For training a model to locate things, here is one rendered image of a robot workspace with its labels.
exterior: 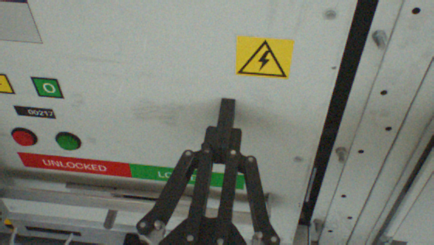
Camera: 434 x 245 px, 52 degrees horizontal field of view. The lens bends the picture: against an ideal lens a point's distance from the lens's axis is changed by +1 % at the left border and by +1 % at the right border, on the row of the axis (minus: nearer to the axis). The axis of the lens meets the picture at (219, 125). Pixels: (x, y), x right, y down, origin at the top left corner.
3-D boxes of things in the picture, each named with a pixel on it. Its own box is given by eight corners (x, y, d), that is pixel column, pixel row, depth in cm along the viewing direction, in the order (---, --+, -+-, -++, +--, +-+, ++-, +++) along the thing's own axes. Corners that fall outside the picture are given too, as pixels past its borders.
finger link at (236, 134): (225, 165, 43) (256, 168, 43) (231, 127, 47) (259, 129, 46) (225, 174, 44) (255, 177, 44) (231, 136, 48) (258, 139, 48)
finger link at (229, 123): (220, 146, 44) (228, 147, 44) (229, 98, 49) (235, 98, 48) (220, 164, 46) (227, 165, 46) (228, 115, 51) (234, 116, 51)
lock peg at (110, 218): (116, 232, 64) (111, 219, 61) (101, 230, 64) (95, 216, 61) (127, 195, 68) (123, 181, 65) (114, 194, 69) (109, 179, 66)
